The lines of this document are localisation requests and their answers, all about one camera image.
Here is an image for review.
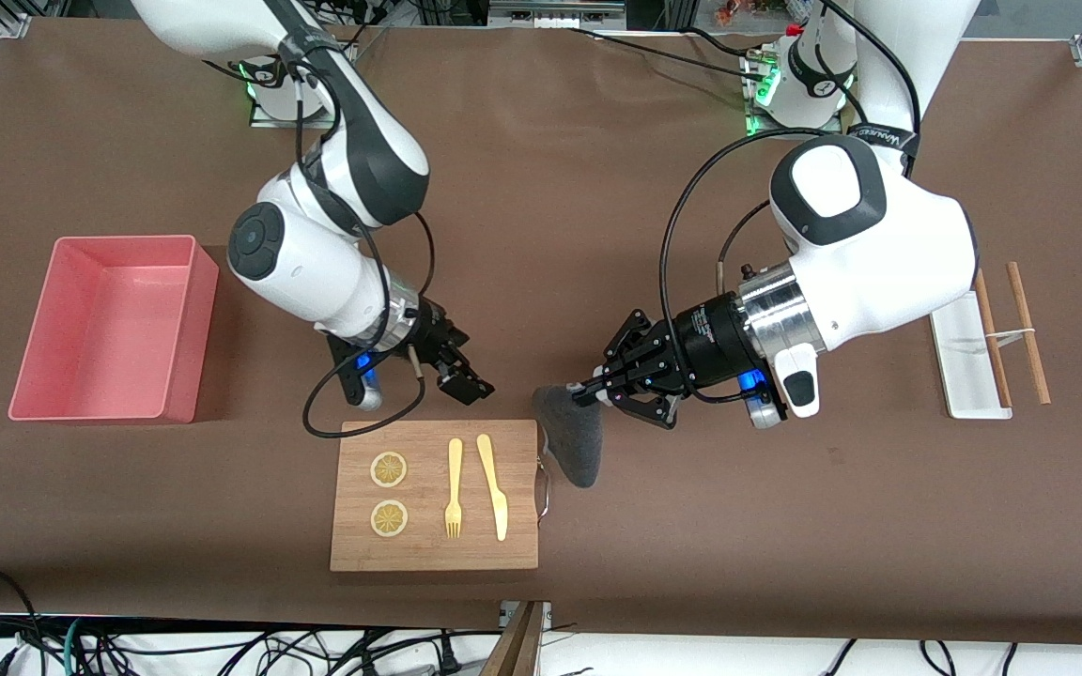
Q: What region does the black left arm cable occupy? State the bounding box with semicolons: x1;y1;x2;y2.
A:
658;127;842;395

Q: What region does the yellow plastic fork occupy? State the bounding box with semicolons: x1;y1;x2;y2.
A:
444;438;464;540

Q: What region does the long black table cable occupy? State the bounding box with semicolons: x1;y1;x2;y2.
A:
560;26;772;84

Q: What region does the wooden plank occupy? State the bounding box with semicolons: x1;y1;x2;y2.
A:
482;601;544;676

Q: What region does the pink plastic bin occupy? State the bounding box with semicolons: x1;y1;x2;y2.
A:
8;235;220;424

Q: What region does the yellow plastic knife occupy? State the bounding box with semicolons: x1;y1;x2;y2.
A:
476;434;509;543

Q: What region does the white rectangular tray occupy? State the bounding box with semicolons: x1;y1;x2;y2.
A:
929;293;1013;420

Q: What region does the grey device box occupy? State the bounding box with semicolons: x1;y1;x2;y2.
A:
487;0;628;29

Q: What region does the short black table cable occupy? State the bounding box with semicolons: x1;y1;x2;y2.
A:
687;26;767;57

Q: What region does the grey cloth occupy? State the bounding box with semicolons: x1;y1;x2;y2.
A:
532;383;606;489

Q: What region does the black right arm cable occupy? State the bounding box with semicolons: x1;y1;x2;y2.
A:
283;38;436;440

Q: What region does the wooden cutting board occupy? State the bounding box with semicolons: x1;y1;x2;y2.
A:
330;420;540;573

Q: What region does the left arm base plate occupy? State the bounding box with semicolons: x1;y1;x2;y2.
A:
743;52;847;140

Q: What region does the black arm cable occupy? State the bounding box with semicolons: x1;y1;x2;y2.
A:
658;127;842;395
283;38;436;440

